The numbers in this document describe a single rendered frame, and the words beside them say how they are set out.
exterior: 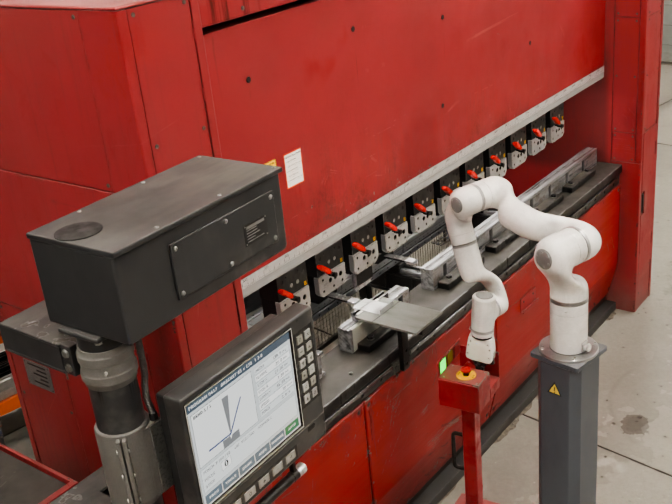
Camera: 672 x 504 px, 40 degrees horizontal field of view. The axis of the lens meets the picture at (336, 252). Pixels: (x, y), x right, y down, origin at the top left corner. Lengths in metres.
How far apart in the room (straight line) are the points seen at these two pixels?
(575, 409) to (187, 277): 1.65
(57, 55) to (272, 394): 0.94
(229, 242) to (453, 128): 1.92
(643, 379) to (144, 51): 3.37
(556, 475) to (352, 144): 1.32
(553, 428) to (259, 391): 1.40
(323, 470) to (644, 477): 1.58
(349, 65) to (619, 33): 2.20
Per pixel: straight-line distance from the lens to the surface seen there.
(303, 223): 2.98
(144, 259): 1.75
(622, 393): 4.75
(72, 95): 2.31
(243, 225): 1.94
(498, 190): 3.13
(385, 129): 3.29
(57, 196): 2.51
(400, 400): 3.51
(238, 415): 2.02
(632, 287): 5.41
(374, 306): 3.41
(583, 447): 3.24
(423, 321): 3.29
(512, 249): 4.13
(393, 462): 3.59
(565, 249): 2.85
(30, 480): 2.88
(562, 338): 3.03
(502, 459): 4.28
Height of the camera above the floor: 2.57
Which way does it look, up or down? 24 degrees down
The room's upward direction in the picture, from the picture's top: 6 degrees counter-clockwise
